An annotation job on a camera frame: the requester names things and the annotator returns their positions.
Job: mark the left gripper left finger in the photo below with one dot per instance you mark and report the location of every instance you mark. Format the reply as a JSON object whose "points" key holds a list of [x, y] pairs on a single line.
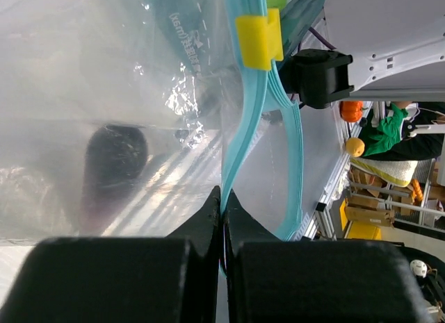
{"points": [[134, 279]]}

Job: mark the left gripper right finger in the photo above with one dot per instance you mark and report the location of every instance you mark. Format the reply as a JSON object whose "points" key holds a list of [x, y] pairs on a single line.
{"points": [[270, 280]]}

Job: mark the purple eggplant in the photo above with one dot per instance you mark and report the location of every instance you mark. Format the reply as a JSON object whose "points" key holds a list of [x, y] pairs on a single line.
{"points": [[115, 158]]}

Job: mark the clear zip top bag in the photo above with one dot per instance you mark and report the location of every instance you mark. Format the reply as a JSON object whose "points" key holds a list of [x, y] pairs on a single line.
{"points": [[173, 69]]}

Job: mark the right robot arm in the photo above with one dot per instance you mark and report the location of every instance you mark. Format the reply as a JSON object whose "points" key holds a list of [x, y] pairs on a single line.
{"points": [[373, 40]]}

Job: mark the yellow zipper slider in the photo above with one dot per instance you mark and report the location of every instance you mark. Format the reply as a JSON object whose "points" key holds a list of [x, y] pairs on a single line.
{"points": [[260, 39]]}

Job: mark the yellow lemon toy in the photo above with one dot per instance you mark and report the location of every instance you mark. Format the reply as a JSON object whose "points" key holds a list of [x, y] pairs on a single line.
{"points": [[355, 147]]}

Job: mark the orange pumpkin toy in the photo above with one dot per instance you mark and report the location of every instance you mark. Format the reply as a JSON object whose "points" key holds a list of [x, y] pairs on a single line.
{"points": [[351, 111]]}

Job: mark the green cloth item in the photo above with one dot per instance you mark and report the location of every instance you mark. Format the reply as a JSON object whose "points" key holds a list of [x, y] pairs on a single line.
{"points": [[380, 140]]}

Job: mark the teal plastic tray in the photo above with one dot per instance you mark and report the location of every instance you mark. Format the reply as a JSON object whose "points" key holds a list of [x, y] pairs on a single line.
{"points": [[296, 18]]}

